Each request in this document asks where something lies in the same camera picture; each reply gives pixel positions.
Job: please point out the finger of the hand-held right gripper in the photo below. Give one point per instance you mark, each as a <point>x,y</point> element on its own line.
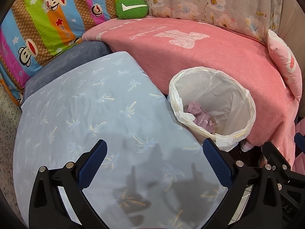
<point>300,143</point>
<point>278,158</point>

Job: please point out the colourful monkey cartoon pillow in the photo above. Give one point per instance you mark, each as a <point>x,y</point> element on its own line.
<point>47,23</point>

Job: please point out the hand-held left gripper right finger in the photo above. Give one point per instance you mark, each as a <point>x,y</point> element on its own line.
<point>216,162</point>

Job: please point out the pink pillow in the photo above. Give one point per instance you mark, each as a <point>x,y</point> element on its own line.
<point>286,59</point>

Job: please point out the pink blanket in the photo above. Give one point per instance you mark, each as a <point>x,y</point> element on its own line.
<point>190,59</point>

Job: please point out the green round cushion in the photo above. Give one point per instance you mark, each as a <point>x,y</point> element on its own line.
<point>133,14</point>

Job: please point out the light blue palm-print cloth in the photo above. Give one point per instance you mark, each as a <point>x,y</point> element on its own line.
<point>95,112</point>

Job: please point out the blue-grey seat cushion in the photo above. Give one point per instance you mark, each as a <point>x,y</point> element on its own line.
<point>71,59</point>

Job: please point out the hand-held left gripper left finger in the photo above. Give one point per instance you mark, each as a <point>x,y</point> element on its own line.
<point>95,162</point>

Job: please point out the white bag-lined trash bin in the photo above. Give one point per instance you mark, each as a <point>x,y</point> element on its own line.
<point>228,95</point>

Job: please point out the dark brown stool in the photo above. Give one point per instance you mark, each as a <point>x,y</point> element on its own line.
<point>250,157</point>

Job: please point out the floral beige cloth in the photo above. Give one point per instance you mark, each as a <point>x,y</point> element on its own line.
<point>202,2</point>

